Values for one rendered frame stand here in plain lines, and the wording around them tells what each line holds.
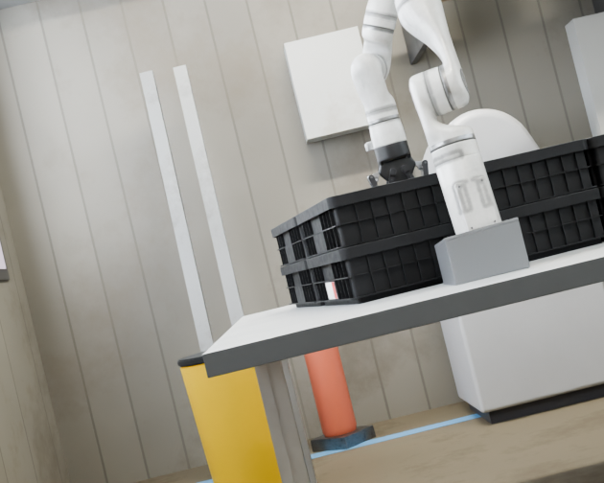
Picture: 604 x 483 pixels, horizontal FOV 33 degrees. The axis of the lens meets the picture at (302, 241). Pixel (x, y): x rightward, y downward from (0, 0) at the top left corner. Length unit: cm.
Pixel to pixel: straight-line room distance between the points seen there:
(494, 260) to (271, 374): 60
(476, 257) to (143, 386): 327
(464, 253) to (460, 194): 12
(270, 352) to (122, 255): 338
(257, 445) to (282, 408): 159
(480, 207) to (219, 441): 211
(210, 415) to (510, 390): 126
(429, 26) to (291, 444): 94
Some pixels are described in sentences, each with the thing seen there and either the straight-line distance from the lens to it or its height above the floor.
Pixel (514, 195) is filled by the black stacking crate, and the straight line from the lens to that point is 223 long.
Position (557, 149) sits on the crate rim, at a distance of 227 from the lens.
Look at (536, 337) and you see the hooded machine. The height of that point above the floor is 31.
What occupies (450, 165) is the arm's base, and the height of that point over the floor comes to 92.
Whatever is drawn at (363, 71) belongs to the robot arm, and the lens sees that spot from 221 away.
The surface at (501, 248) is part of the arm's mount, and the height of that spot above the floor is 75.
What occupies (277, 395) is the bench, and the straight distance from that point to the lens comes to 225.
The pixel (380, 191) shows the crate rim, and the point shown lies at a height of 92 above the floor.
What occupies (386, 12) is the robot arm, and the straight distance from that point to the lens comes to 223.
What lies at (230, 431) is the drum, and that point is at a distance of 382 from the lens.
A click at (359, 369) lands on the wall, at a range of 498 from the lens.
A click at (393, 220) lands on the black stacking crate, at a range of 213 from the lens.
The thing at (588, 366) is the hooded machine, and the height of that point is 14.
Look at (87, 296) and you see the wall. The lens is 503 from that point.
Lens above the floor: 79
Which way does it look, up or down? 2 degrees up
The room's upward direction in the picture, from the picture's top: 14 degrees counter-clockwise
